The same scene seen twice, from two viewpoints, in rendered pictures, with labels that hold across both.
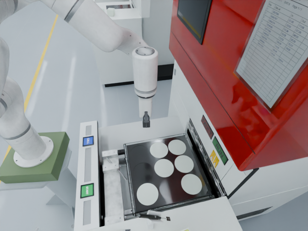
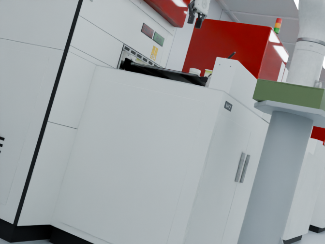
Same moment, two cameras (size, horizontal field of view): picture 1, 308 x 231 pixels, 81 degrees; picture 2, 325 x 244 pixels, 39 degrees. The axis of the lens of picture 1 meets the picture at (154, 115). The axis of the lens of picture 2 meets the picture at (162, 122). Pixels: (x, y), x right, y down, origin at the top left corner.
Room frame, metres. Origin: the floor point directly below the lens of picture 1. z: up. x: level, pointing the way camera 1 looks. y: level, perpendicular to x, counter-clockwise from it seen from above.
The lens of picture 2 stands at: (2.14, 1.46, 0.55)
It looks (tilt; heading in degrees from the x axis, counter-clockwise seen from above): 3 degrees up; 222
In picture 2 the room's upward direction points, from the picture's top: 16 degrees clockwise
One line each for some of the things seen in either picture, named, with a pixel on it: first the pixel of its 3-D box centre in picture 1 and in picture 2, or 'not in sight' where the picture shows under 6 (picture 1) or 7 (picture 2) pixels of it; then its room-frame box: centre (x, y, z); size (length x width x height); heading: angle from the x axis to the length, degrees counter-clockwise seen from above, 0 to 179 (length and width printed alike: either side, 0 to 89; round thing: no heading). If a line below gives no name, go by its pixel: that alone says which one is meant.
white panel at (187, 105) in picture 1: (195, 118); (129, 37); (0.66, -0.23, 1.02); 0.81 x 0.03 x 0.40; 14
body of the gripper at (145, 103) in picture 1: (145, 100); (200, 1); (0.52, 0.03, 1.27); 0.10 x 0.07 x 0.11; 4
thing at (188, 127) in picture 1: (200, 157); (141, 71); (0.49, -0.26, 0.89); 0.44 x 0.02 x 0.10; 14
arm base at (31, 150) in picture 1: (26, 140); (305, 68); (0.49, 0.63, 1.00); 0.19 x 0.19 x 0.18
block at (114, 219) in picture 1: (114, 220); not in sight; (0.18, 0.15, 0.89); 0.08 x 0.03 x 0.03; 104
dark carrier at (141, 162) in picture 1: (163, 167); (178, 78); (0.42, -0.06, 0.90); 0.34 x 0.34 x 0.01; 14
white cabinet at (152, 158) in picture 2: not in sight; (176, 178); (0.32, 0.02, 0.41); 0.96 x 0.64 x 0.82; 14
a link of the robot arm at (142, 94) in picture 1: (145, 87); not in sight; (0.53, 0.03, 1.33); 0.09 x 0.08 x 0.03; 4
